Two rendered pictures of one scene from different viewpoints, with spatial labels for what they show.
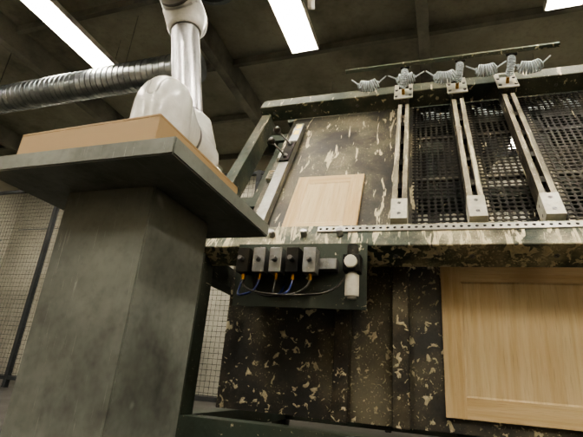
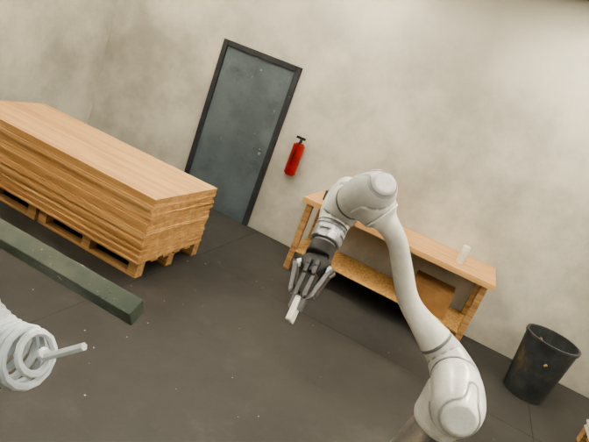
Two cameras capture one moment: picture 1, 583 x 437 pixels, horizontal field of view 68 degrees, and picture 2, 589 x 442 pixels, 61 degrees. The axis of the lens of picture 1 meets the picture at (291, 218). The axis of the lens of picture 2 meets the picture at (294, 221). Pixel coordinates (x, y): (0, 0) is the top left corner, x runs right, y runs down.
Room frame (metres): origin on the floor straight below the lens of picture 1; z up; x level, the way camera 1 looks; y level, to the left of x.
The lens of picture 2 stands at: (2.38, -0.15, 2.22)
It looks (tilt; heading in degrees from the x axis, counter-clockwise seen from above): 17 degrees down; 177
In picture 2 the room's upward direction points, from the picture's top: 21 degrees clockwise
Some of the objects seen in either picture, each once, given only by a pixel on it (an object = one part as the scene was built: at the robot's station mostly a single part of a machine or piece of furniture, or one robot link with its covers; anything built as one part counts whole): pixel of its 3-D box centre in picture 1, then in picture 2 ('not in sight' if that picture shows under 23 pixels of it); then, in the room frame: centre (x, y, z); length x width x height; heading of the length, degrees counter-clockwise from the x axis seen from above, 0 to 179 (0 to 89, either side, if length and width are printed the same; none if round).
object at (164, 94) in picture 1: (163, 116); not in sight; (1.06, 0.39, 1.00); 0.18 x 0.16 x 0.22; 168
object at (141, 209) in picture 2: not in sight; (82, 179); (-2.50, -2.05, 0.39); 2.46 x 1.04 x 0.78; 70
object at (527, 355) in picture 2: not in sight; (537, 366); (-2.09, 2.90, 0.33); 0.52 x 0.52 x 0.65
